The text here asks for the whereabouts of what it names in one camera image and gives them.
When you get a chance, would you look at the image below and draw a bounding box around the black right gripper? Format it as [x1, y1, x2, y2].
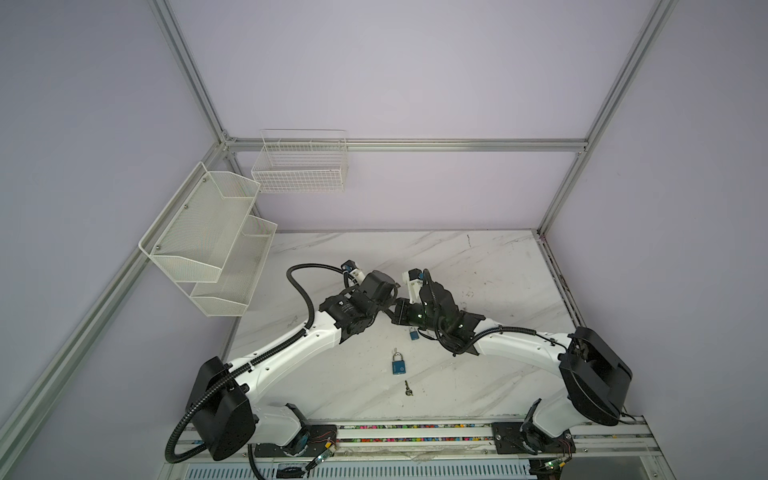
[383, 297, 444, 334]

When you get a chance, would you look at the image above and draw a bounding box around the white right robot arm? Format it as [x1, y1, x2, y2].
[386, 279, 633, 454]

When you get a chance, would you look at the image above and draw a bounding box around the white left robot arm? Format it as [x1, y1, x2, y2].
[164, 262, 399, 463]

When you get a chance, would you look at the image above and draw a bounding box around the large blue padlock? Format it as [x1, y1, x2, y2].
[391, 351, 407, 375]

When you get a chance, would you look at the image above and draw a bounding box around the lower white mesh shelf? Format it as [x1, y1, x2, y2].
[191, 215, 277, 317]

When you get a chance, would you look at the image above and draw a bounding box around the white mesh shelf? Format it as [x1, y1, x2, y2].
[138, 163, 260, 283]
[191, 215, 277, 317]

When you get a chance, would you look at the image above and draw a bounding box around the upper white mesh shelf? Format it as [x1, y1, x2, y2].
[138, 163, 260, 283]

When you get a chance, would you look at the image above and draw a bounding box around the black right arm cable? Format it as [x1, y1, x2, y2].
[419, 268, 571, 355]

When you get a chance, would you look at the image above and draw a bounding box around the white wire basket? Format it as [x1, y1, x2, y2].
[251, 129, 348, 194]

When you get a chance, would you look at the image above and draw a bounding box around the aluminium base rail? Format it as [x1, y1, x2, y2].
[160, 417, 675, 479]

